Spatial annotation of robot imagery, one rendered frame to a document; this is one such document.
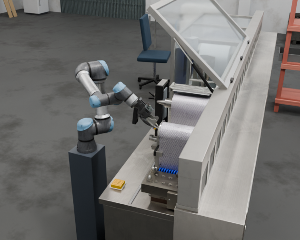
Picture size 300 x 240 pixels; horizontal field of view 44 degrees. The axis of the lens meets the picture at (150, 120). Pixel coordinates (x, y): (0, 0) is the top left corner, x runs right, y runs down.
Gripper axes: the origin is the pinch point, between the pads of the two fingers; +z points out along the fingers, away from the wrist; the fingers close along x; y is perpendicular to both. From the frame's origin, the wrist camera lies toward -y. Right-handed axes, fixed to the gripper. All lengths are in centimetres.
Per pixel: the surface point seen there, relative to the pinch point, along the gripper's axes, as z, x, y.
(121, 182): 8.8, -15.9, -37.7
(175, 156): 20.7, -7.2, -1.1
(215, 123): 9, -60, 58
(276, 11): 84, 889, -19
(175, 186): 30.6, -23.3, -5.8
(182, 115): 8.2, 16.7, 10.0
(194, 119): 15.2, 16.7, 14.0
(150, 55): -57, 380, -139
